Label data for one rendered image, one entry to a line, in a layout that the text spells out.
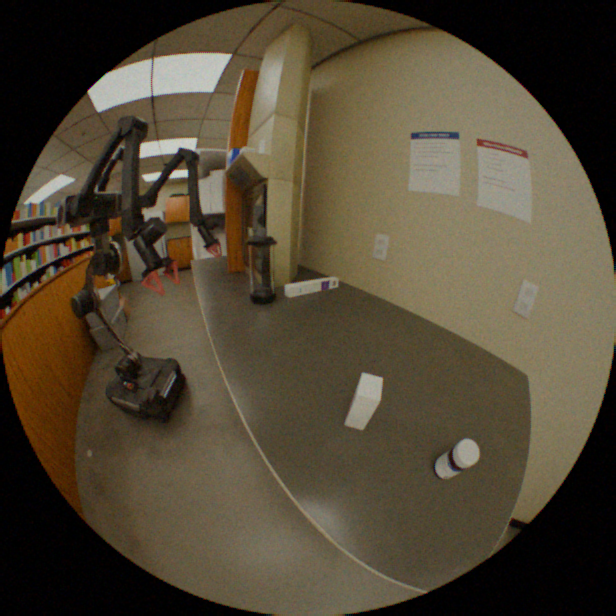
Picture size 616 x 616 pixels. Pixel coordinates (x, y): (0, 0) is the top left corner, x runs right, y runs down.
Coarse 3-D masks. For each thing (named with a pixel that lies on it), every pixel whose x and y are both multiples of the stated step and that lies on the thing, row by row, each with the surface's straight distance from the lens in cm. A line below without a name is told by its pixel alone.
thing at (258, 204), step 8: (264, 184) 78; (248, 192) 96; (256, 192) 86; (264, 192) 77; (248, 200) 96; (256, 200) 85; (264, 200) 77; (248, 208) 95; (256, 208) 84; (264, 208) 76; (248, 216) 95; (256, 216) 84; (264, 216) 76; (248, 224) 95; (256, 224) 84; (264, 224) 76; (256, 232) 84; (248, 248) 96; (248, 256) 97; (248, 264) 99
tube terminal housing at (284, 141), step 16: (272, 128) 86; (288, 128) 90; (256, 144) 100; (272, 144) 83; (288, 144) 87; (272, 160) 81; (288, 160) 84; (272, 176) 79; (288, 176) 83; (272, 192) 78; (288, 192) 81; (272, 208) 77; (288, 208) 81; (272, 224) 77; (288, 224) 81; (288, 240) 81; (288, 256) 82; (288, 272) 84
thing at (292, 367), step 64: (256, 320) 57; (320, 320) 57; (384, 320) 65; (256, 384) 37; (320, 384) 37; (384, 384) 41; (448, 384) 50; (512, 384) 70; (320, 448) 31; (384, 448) 33; (448, 448) 39; (512, 448) 52; (320, 512) 29; (384, 512) 31; (448, 512) 36; (512, 512) 49; (384, 576) 33; (448, 576) 40
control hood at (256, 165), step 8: (248, 152) 78; (240, 160) 82; (248, 160) 77; (256, 160) 78; (264, 160) 79; (232, 168) 93; (248, 168) 81; (256, 168) 77; (264, 168) 78; (256, 176) 81; (264, 176) 78; (248, 184) 92
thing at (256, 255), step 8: (256, 248) 61; (264, 248) 61; (272, 248) 63; (256, 256) 62; (264, 256) 61; (272, 256) 63; (256, 264) 62; (264, 264) 62; (272, 264) 64; (256, 272) 63; (264, 272) 62; (272, 272) 64; (256, 280) 64; (264, 280) 63; (272, 280) 65; (256, 288) 65; (264, 288) 64; (272, 288) 66; (256, 296) 66; (264, 296) 65
